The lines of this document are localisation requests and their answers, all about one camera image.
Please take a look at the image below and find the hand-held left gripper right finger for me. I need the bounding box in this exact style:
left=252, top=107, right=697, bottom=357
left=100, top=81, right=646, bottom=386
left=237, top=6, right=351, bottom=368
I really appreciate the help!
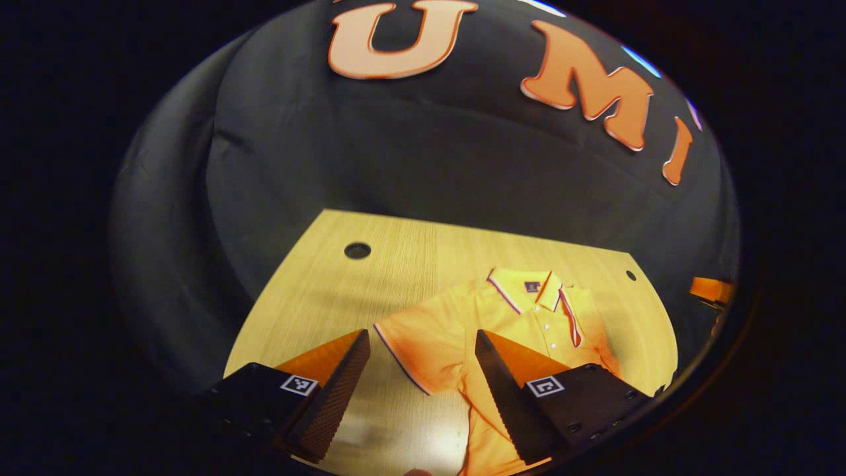
left=475, top=329, right=655, bottom=465

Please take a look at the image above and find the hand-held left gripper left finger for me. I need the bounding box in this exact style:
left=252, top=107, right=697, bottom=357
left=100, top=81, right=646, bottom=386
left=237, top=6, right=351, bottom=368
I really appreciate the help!
left=198, top=329, right=371, bottom=463

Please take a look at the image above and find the orange polo T-shirt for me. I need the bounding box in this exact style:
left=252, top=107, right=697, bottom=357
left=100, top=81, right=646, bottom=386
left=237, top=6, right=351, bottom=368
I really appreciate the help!
left=373, top=267, right=622, bottom=476

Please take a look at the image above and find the black backdrop cloth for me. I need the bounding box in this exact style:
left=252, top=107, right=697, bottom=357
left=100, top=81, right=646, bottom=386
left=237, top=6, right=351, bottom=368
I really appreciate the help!
left=109, top=0, right=741, bottom=397

